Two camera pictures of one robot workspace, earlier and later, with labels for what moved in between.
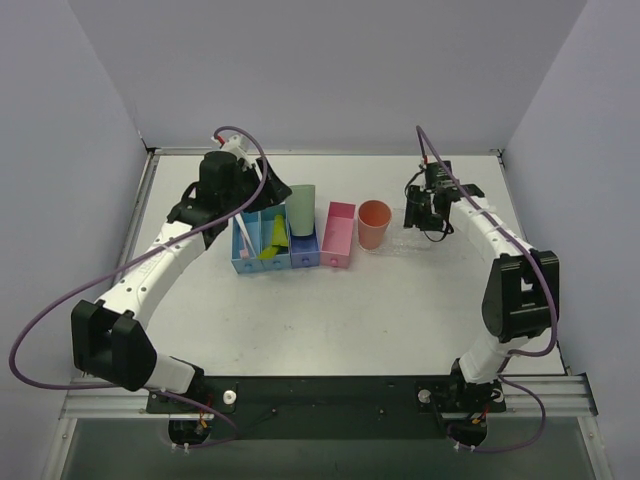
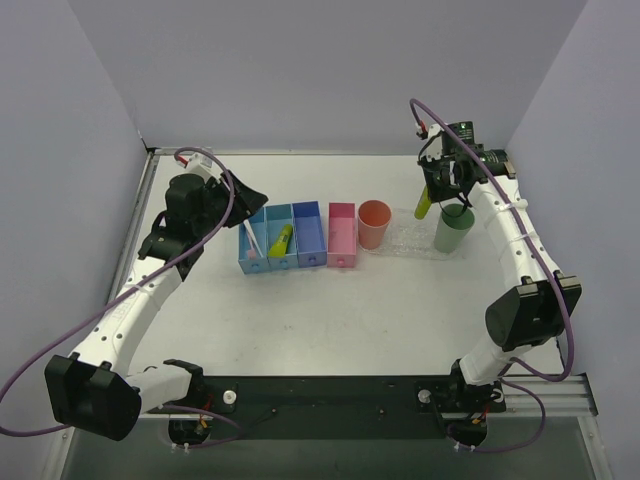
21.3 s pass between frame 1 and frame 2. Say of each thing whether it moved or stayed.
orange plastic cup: stayed
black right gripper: moved
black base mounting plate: stayed
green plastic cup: moved
